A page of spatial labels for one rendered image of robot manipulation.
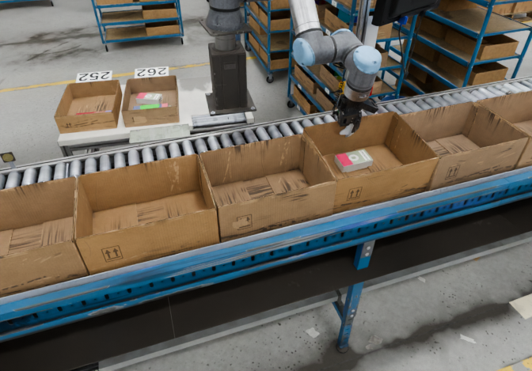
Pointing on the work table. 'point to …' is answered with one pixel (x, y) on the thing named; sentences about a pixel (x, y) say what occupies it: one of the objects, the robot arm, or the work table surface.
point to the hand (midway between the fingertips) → (347, 133)
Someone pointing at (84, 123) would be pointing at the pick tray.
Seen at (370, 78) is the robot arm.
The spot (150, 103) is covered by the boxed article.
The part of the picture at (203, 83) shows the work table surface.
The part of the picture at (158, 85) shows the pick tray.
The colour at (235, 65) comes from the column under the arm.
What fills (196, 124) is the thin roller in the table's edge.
